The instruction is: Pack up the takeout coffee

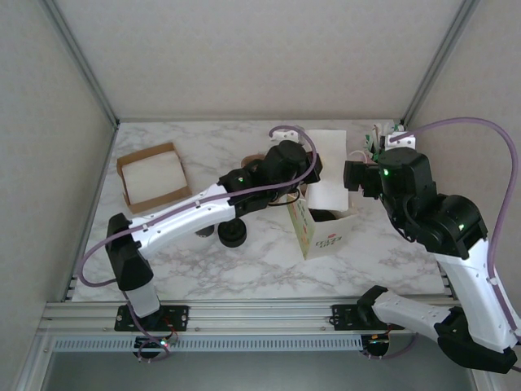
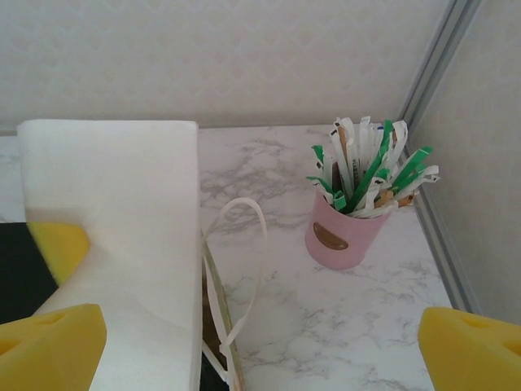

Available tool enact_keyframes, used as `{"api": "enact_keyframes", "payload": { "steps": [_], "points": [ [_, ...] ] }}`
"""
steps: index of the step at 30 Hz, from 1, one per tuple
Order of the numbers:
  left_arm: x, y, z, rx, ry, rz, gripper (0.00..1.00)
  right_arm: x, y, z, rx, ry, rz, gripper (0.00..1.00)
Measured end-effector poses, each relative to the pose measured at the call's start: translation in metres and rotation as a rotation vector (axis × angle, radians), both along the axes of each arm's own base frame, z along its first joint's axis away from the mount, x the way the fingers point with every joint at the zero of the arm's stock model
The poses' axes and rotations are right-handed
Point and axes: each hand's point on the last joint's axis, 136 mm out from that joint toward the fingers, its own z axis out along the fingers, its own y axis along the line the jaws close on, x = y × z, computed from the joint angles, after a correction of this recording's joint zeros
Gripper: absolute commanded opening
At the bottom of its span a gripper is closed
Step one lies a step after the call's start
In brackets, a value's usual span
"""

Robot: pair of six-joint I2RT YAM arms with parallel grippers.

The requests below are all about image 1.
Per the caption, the small circuit board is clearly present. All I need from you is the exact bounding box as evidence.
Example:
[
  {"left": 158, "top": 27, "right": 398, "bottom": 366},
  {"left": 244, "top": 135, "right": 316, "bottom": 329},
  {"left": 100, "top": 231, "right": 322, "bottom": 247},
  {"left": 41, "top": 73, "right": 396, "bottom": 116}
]
[
  {"left": 135, "top": 336, "right": 169, "bottom": 351},
  {"left": 368, "top": 333, "right": 392, "bottom": 352}
]

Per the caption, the aluminium frame post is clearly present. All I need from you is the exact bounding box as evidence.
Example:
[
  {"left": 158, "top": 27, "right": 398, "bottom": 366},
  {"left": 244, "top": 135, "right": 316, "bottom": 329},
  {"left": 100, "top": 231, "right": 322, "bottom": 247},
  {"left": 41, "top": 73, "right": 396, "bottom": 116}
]
[
  {"left": 400, "top": 0, "right": 482, "bottom": 126},
  {"left": 40, "top": 0, "right": 120, "bottom": 128}
]

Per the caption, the grey slotted cable duct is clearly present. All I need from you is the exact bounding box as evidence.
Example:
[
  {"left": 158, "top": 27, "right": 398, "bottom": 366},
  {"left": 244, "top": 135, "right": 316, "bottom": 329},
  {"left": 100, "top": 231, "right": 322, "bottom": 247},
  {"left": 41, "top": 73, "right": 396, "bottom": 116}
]
[{"left": 52, "top": 336, "right": 364, "bottom": 352}]

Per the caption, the aluminium mounting rail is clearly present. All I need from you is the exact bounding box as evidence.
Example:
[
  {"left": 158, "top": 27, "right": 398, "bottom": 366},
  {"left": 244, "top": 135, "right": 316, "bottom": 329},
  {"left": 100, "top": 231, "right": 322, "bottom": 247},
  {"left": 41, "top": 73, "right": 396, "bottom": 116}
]
[{"left": 38, "top": 299, "right": 484, "bottom": 337}]

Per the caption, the beige wrapped stick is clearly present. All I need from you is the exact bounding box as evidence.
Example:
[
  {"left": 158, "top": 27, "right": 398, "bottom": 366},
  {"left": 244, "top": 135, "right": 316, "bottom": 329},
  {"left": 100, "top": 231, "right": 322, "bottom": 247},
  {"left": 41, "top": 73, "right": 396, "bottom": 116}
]
[{"left": 372, "top": 123, "right": 384, "bottom": 158}]

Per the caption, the brown pulp cup carrier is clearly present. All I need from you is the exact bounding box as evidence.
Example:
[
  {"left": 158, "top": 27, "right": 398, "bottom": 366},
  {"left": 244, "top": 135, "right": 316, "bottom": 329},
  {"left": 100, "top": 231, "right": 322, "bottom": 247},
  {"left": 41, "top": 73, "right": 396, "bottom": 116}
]
[{"left": 241, "top": 152, "right": 266, "bottom": 169}]

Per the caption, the cream printed paper bag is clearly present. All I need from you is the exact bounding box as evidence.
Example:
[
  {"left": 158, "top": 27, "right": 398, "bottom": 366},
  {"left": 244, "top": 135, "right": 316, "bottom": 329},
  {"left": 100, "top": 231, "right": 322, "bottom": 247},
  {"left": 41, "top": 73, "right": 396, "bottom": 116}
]
[{"left": 286, "top": 128, "right": 370, "bottom": 261}]

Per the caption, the brown cardboard napkin box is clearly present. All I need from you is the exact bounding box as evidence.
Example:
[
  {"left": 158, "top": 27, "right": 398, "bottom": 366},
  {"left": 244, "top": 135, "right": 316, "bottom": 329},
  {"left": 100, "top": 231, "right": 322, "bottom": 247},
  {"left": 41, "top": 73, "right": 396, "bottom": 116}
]
[{"left": 116, "top": 142, "right": 192, "bottom": 215}]

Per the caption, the white paper napkin stack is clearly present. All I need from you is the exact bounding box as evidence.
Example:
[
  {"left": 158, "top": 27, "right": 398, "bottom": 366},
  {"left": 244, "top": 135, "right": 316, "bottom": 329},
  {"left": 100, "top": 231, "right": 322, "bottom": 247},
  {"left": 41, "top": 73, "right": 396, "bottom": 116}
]
[{"left": 121, "top": 151, "right": 188, "bottom": 204}]

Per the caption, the aluminium table back rail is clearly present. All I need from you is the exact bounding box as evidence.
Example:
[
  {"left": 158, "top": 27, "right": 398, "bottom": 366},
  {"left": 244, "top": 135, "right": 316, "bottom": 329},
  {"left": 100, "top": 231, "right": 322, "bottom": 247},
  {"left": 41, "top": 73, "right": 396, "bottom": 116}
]
[{"left": 116, "top": 117, "right": 404, "bottom": 124}]

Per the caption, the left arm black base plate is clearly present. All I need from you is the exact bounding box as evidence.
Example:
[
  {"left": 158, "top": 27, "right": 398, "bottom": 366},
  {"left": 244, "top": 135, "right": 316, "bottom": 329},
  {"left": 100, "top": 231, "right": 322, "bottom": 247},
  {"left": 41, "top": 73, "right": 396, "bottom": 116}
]
[{"left": 113, "top": 304, "right": 191, "bottom": 333}]

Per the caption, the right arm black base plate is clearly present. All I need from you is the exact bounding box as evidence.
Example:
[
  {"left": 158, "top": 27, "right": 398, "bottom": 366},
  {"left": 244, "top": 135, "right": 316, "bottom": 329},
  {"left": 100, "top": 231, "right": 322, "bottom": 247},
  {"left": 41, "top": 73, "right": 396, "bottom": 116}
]
[{"left": 331, "top": 303, "right": 405, "bottom": 332}]

